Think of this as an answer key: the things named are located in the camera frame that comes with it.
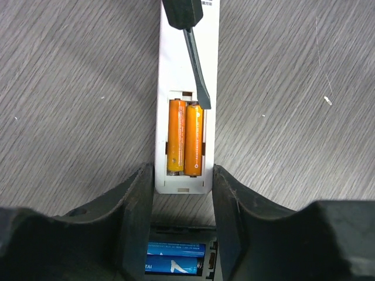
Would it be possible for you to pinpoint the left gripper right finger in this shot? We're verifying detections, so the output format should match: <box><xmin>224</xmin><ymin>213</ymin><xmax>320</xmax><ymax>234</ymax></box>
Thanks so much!
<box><xmin>212</xmin><ymin>165</ymin><xmax>374</xmax><ymax>280</ymax></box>

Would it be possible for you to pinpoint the blue battery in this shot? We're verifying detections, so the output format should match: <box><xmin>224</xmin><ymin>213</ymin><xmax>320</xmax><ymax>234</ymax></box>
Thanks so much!
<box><xmin>146</xmin><ymin>241</ymin><xmax>206</xmax><ymax>258</ymax></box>
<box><xmin>145</xmin><ymin>255</ymin><xmax>202</xmax><ymax>275</ymax></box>

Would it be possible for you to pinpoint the yellow handled screwdriver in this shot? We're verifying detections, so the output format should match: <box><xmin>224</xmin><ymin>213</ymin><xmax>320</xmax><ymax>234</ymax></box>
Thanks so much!
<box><xmin>162</xmin><ymin>0</ymin><xmax>212</xmax><ymax>109</ymax></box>

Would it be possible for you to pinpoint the orange battery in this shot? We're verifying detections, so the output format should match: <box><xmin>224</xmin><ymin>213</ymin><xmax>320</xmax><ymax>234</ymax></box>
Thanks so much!
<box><xmin>184</xmin><ymin>101</ymin><xmax>203</xmax><ymax>177</ymax></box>
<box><xmin>167</xmin><ymin>100</ymin><xmax>186</xmax><ymax>175</ymax></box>

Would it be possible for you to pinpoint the lower blue battery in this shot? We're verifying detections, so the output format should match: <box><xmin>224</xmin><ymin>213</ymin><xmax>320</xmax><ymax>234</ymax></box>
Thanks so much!
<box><xmin>145</xmin><ymin>255</ymin><xmax>202</xmax><ymax>275</ymax></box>

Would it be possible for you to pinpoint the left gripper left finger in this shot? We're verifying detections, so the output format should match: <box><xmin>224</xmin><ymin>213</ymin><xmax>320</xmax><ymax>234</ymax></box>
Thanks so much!
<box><xmin>1</xmin><ymin>164</ymin><xmax>154</xmax><ymax>280</ymax></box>

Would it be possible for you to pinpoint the upper blue battery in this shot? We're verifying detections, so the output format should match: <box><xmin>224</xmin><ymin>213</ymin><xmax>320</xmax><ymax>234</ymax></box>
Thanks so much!
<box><xmin>146</xmin><ymin>241</ymin><xmax>206</xmax><ymax>258</ymax></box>

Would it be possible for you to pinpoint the slim white remote control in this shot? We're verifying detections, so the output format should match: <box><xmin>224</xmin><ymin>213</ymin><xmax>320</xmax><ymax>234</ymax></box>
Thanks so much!
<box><xmin>155</xmin><ymin>1</ymin><xmax>220</xmax><ymax>194</ymax></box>

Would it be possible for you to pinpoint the black remote control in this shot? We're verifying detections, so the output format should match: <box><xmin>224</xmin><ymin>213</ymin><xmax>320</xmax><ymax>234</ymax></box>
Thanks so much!
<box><xmin>145</xmin><ymin>225</ymin><xmax>223</xmax><ymax>281</ymax></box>

